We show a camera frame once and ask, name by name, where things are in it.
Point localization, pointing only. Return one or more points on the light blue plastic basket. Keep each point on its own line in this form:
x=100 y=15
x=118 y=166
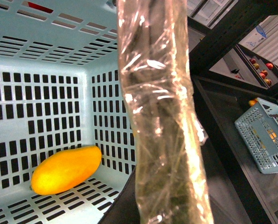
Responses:
x=59 y=90

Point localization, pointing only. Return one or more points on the yellow mango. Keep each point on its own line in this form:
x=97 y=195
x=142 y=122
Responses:
x=65 y=170

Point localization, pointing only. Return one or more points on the plastic wrapped robot arm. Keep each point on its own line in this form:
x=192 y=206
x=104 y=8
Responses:
x=153 y=63

